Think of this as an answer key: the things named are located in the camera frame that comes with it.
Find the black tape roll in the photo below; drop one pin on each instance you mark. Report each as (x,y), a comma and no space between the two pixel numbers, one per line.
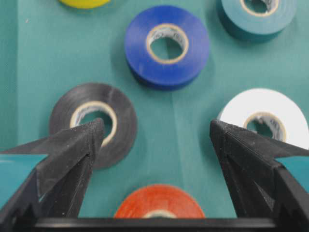
(83,99)

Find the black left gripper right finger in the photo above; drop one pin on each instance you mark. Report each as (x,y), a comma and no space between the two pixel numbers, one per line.
(265,194)

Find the white tape roll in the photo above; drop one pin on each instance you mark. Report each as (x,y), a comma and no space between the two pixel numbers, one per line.
(284,118)

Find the yellow tape roll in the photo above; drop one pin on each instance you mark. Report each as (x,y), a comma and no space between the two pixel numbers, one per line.
(84,4)

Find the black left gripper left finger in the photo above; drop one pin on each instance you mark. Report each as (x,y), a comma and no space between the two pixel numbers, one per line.
(48,177)

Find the red tape roll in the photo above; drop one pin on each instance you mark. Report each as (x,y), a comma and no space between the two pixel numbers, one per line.
(159,200)

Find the blue tape roll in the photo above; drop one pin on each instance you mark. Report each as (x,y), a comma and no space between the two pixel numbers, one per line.
(166,47)

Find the green table cloth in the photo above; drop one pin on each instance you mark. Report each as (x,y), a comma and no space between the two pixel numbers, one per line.
(46,48)

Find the teal tape roll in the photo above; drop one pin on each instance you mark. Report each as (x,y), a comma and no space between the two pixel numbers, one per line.
(247,25)

